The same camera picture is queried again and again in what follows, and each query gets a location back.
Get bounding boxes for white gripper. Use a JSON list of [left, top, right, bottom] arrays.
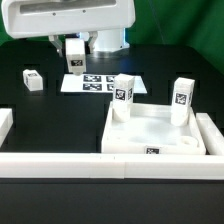
[[1, 0, 135, 55]]

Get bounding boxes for white square table top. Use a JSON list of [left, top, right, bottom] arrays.
[[101, 103, 206, 155]]

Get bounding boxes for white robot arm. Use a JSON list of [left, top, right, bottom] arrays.
[[0, 0, 135, 55]]

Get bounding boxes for white fiducial marker sheet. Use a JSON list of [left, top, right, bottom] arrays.
[[60, 73, 148, 95]]

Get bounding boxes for white U-shaped obstacle fence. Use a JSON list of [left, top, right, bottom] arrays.
[[0, 109, 224, 181]]

